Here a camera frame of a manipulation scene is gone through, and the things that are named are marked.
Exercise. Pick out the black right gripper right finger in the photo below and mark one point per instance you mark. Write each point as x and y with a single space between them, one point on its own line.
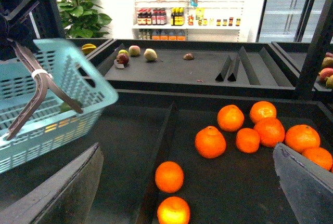
306 185

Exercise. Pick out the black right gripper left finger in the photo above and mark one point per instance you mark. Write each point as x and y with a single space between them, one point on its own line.
65 197

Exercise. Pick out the light teal plastic basket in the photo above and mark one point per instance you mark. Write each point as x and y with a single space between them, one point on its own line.
47 128

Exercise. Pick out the green avocado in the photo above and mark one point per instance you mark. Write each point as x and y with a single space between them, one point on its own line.
64 107

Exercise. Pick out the orange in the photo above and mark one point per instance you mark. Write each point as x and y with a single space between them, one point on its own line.
169 177
247 140
210 143
261 110
230 118
301 137
173 210
271 131

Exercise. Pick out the green potted plant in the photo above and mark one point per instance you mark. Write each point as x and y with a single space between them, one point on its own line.
83 18

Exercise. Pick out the white grocery shelf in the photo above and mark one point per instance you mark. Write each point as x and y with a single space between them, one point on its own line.
189 20

